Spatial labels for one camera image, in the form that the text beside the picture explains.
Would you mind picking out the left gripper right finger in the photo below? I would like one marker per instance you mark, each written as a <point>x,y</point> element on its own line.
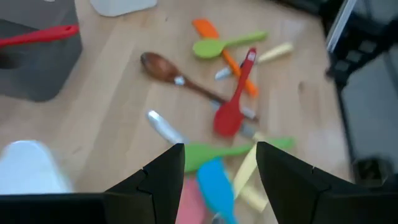
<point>298,193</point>

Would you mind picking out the red silicone spoon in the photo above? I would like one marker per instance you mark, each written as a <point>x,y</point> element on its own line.
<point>228,119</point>

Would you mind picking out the white plastic bin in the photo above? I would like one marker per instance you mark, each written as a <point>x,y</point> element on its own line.
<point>124,6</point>
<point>28,168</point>

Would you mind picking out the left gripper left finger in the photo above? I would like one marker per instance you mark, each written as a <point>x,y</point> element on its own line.
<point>155,193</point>

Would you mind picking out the pink silicone spatula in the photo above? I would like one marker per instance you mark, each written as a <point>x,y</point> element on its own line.
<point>189,202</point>

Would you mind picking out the grey plastic bin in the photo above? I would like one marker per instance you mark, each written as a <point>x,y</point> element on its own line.
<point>37,71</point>

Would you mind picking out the orange silicone spatula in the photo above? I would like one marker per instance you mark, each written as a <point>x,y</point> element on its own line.
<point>205,28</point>

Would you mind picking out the silver metal bracket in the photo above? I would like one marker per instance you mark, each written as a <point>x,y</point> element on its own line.
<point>340,25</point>

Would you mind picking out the green silicone spoon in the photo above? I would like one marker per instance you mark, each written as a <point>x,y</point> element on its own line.
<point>208,48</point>

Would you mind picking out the red silicone spatula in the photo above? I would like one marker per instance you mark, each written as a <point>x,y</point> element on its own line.
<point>40,35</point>

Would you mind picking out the green silicone spatula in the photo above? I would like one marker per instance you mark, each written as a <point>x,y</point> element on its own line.
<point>202,154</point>

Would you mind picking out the blue silicone spatula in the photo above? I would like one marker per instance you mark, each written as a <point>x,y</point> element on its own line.
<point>214,189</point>

